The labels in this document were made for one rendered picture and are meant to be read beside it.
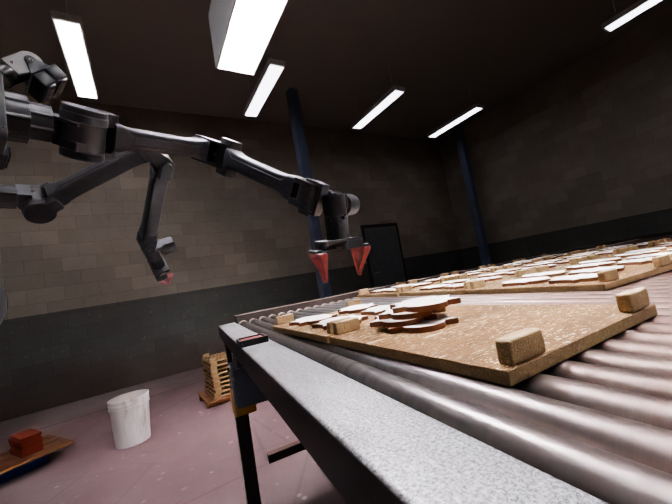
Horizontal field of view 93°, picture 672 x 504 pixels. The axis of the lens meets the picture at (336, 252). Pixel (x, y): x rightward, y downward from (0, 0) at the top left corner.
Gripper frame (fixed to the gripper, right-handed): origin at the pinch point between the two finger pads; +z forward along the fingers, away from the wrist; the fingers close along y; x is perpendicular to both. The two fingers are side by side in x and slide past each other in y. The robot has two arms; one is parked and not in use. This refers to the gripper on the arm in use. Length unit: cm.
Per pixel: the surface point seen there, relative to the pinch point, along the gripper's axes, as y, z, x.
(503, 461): 20, 3, 55
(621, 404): 7, 3, 57
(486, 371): 9.8, 3.4, 46.8
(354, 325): 4.3, 8.9, 10.6
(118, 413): 90, 120, -235
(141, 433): 77, 142, -233
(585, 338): -4.8, 3.4, 49.3
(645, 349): -8, 4, 54
